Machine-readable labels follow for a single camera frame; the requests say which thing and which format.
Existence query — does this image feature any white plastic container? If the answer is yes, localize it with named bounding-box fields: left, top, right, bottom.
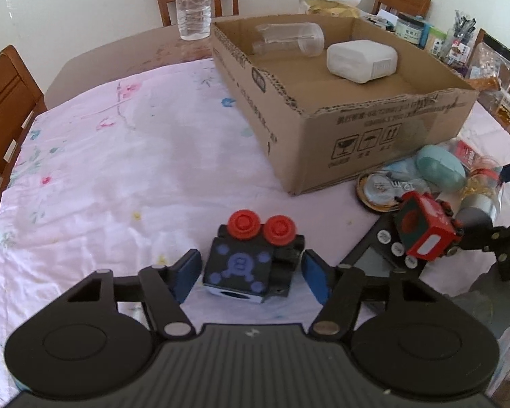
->
left=326, top=39, right=398, bottom=85

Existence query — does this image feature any teal small box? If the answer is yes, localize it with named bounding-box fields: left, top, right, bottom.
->
left=419, top=23, right=435, bottom=52

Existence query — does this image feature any cardboard box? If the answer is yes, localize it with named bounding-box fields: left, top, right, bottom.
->
left=211, top=12, right=480, bottom=196

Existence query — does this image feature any black toy with red knobs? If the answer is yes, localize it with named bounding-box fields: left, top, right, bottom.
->
left=202, top=209, right=306, bottom=306

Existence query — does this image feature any small bottle of gold capsules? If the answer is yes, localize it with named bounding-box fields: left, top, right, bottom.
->
left=457, top=157, right=504, bottom=227

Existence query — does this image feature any black glossy device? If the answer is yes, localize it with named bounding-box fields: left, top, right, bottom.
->
left=340, top=217, right=430, bottom=283

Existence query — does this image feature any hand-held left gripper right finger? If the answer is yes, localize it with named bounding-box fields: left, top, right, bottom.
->
left=301, top=250, right=446, bottom=336

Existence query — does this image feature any dark lid glass jar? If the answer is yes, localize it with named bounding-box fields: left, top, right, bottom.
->
left=395, top=13, right=426, bottom=45

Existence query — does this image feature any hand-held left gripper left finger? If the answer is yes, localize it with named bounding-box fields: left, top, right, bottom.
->
left=64, top=249, right=203, bottom=341

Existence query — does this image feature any green lid jar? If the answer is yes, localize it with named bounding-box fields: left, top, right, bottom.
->
left=432, top=27, right=450, bottom=57

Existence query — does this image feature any clear plastic jar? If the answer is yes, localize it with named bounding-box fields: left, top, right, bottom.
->
left=252, top=22, right=325, bottom=57

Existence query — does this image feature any clear water bottle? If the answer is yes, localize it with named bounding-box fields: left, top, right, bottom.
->
left=174, top=0, right=213, bottom=41

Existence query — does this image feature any red toy car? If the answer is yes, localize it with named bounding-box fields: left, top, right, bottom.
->
left=393, top=191, right=462, bottom=261

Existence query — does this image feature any floral pink tablecloth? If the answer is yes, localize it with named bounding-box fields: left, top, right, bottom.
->
left=0, top=57, right=510, bottom=396

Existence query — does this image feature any pink packet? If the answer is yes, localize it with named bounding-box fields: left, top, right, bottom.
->
left=456, top=139, right=484, bottom=166

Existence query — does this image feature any stack of white papers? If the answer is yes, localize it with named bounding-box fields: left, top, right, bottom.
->
left=363, top=7, right=398, bottom=32

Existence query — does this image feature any clear jar with black lid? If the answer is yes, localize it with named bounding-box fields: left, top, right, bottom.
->
left=467, top=42, right=510, bottom=81

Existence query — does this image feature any teal round case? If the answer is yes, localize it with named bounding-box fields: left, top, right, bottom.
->
left=415, top=144, right=467, bottom=193

